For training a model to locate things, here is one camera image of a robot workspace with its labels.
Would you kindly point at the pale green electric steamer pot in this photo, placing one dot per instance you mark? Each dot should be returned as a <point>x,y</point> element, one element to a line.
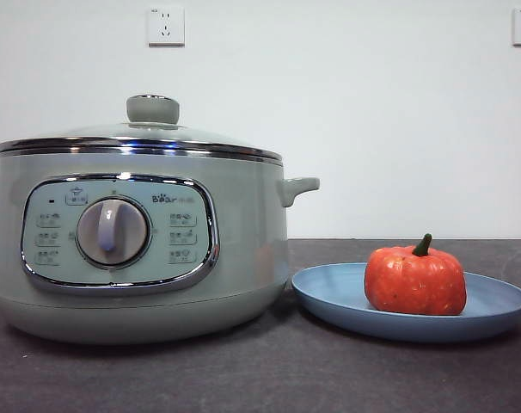
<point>252,258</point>

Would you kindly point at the orange pumpkin with green stem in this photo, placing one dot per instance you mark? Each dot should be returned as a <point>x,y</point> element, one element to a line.
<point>415,284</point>

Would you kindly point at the glass lid with green knob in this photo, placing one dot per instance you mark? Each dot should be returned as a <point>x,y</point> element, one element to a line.
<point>152,107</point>

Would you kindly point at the blue round plate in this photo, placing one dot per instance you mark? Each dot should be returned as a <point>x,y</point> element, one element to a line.
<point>329,297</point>

